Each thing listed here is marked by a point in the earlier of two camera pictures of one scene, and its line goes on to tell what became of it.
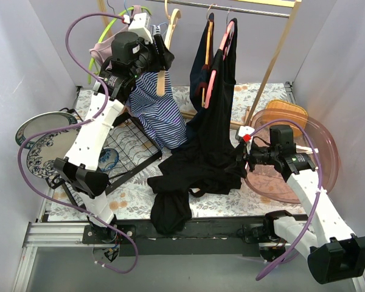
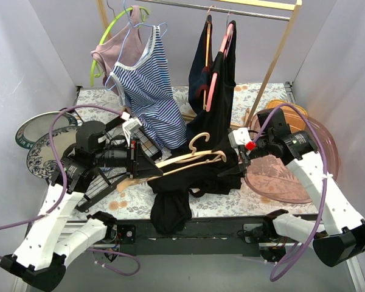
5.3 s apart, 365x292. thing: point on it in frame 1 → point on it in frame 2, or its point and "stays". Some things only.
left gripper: (157, 51) → (134, 159)
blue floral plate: (44, 151) stays
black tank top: (190, 168) stays
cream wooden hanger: (173, 19) → (213, 155)
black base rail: (201, 237) stays
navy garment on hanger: (199, 66) stays
